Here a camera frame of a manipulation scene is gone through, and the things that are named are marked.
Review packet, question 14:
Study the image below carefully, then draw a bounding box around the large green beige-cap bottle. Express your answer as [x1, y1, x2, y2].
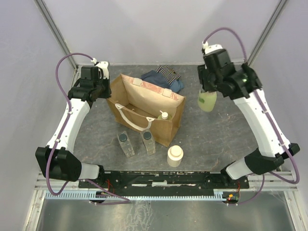
[197, 90, 217, 112]

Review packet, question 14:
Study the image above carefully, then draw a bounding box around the brown canvas tote bag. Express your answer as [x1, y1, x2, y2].
[107, 74, 186, 147]

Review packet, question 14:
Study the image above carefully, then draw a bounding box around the small green pump bottle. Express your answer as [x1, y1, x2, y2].
[157, 111, 172, 121]

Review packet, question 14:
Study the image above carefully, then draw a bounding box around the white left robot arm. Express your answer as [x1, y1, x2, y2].
[35, 62, 111, 188]

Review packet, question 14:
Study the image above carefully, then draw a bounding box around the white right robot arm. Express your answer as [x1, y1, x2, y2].
[197, 44, 300, 188]

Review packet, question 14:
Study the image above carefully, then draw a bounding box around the blue and striped clothes pile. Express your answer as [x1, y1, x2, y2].
[140, 65, 184, 93]

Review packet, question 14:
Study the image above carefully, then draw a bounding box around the clear bottle black cap left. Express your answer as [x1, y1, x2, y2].
[117, 131, 135, 157]

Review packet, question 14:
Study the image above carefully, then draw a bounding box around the clear bottle black cap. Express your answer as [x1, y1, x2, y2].
[141, 129, 156, 155]
[117, 131, 135, 157]

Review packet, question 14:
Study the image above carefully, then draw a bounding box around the clear bottle black cap right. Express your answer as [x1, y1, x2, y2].
[141, 129, 156, 155]

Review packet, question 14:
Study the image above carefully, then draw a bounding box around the cream jar with lid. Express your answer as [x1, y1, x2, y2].
[167, 145, 183, 167]

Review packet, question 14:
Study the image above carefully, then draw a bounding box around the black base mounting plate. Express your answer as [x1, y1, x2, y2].
[93, 171, 249, 197]

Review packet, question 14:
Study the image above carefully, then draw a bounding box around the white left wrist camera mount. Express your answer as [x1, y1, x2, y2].
[91, 58, 110, 79]

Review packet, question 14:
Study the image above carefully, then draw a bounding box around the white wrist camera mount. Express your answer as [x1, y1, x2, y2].
[202, 41, 223, 55]
[91, 58, 110, 79]

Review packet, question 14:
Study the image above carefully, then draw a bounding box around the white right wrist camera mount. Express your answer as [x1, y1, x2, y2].
[202, 41, 223, 55]

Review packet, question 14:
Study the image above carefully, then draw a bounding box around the light blue cable duct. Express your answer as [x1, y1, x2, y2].
[45, 190, 229, 200]

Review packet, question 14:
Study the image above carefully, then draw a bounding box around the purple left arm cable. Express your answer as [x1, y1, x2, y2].
[44, 52, 132, 205]

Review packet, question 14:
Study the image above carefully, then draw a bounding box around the aluminium frame rail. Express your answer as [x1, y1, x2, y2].
[34, 172, 298, 192]

